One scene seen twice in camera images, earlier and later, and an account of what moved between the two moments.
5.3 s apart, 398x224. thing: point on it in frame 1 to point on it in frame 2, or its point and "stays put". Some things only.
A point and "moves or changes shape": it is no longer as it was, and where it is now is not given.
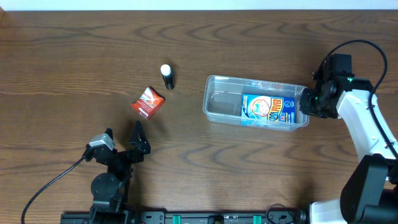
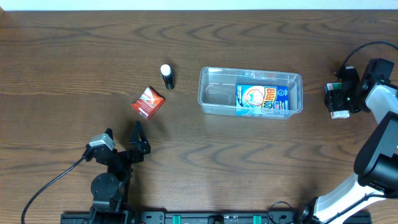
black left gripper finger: (109, 132) stays put
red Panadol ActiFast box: (149, 103) stays put
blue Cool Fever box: (263, 109) to (262, 100)
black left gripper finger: (138, 139) stays put
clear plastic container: (252, 104) moves or changes shape
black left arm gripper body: (123, 155) stays put
